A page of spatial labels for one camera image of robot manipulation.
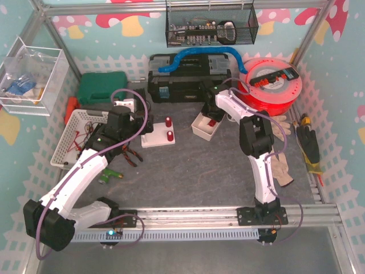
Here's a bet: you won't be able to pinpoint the white work glove lower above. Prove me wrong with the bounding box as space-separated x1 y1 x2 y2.
270 153 294 187

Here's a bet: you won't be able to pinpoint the green screwdriver handle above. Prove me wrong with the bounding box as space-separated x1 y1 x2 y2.
98 168 124 184

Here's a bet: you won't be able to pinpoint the red filament spool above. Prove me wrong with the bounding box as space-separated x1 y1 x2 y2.
235 57 302 116

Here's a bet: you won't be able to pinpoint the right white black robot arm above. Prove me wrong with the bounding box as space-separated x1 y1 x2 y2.
200 80 280 216

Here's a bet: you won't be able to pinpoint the white perforated basket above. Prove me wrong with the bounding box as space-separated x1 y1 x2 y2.
51 109 108 170

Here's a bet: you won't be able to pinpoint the black mesh wire basket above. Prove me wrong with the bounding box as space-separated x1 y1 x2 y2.
165 1 259 47

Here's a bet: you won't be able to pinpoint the blue corrugated hose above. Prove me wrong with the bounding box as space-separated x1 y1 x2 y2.
158 47 249 75

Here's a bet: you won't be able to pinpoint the white parts tray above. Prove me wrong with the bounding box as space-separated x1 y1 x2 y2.
191 113 222 141

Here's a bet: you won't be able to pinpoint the blue white gloves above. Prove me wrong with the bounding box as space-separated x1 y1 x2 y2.
5 74 37 98

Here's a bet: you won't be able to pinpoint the white peg base plate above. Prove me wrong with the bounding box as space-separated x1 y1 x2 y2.
141 122 176 148

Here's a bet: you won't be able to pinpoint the clear acrylic box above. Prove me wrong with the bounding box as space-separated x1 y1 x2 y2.
1 37 69 116

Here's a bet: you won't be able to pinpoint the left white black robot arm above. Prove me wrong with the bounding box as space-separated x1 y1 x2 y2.
23 106 153 251

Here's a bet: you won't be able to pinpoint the black toolbox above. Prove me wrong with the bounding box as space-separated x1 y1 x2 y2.
147 54 232 103

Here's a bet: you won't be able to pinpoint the white work glove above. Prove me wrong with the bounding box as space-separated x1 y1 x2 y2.
271 115 291 142
270 153 294 187

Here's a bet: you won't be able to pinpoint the orange black pliers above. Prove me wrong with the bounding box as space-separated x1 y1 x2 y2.
121 147 144 168

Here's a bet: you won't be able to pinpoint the grey slotted cable duct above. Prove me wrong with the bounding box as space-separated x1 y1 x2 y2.
72 228 259 243

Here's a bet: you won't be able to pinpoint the green plastic case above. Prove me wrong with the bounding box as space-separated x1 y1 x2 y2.
76 71 128 105

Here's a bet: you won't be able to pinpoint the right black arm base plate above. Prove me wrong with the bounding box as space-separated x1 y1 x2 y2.
236 207 289 226

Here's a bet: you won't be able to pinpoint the black red connector strip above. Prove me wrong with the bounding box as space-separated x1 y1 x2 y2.
249 67 299 88

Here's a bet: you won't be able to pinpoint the white work glove upper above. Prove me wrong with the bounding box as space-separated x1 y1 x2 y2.
271 115 291 142

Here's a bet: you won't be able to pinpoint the large red spring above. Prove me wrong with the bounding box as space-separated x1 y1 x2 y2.
165 116 172 128

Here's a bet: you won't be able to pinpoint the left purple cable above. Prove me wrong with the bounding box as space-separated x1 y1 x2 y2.
35 88 149 260

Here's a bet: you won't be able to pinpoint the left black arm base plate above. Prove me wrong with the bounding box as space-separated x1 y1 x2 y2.
90 209 138 229

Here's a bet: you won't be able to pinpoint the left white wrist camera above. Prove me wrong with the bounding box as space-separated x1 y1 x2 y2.
113 98 136 112

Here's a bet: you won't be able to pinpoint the orange tool handle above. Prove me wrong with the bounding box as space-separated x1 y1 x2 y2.
64 96 80 124

